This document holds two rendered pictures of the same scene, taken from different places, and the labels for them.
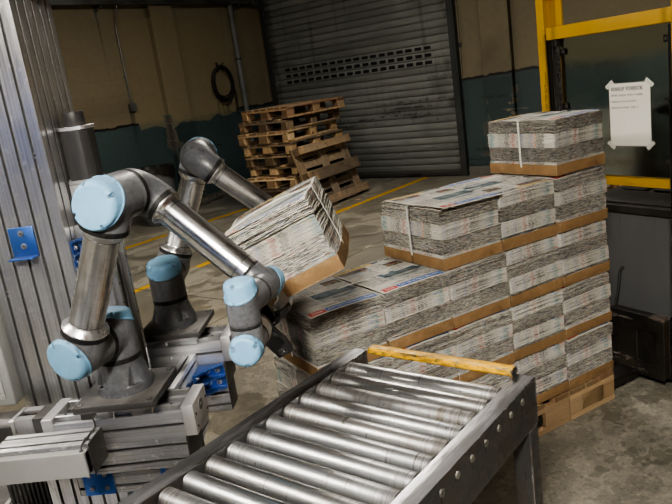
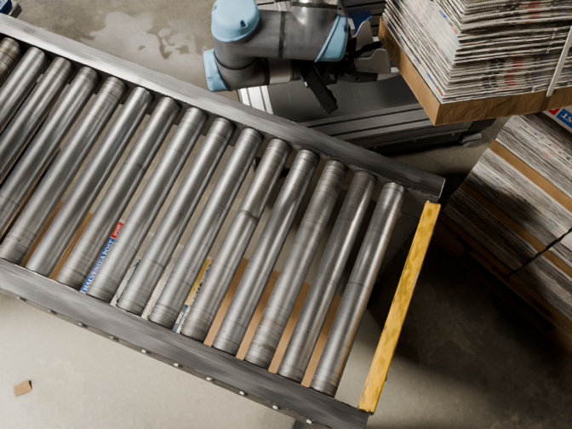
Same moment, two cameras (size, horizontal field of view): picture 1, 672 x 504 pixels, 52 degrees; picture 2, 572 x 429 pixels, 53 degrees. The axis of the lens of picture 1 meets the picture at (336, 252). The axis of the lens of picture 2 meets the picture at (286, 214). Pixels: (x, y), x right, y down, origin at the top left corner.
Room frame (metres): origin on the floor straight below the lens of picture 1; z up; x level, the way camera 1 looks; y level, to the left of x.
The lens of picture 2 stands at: (1.34, -0.40, 1.87)
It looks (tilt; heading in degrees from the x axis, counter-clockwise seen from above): 67 degrees down; 66
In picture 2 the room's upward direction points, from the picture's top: 8 degrees clockwise
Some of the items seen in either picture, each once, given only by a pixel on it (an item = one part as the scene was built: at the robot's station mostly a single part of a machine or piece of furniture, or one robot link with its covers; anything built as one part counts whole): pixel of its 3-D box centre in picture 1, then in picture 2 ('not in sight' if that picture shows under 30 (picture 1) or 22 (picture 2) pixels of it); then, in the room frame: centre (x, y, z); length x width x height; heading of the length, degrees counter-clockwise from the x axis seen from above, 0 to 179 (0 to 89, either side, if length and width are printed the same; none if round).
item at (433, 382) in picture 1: (419, 383); (361, 283); (1.63, -0.17, 0.77); 0.47 x 0.05 x 0.05; 51
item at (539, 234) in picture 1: (497, 231); not in sight; (2.75, -0.67, 0.86); 0.38 x 0.29 x 0.04; 27
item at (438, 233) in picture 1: (439, 227); not in sight; (2.61, -0.41, 0.95); 0.38 x 0.29 x 0.23; 29
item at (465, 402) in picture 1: (406, 394); (329, 271); (1.58, -0.12, 0.77); 0.47 x 0.05 x 0.05; 51
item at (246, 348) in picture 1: (248, 343); (236, 67); (1.49, 0.23, 1.00); 0.11 x 0.08 x 0.09; 174
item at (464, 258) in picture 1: (441, 248); not in sight; (2.61, -0.41, 0.86); 0.38 x 0.29 x 0.04; 29
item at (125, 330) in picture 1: (111, 331); not in sight; (1.77, 0.63, 0.98); 0.13 x 0.12 x 0.14; 160
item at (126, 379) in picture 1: (122, 369); not in sight; (1.78, 0.63, 0.87); 0.15 x 0.15 x 0.10
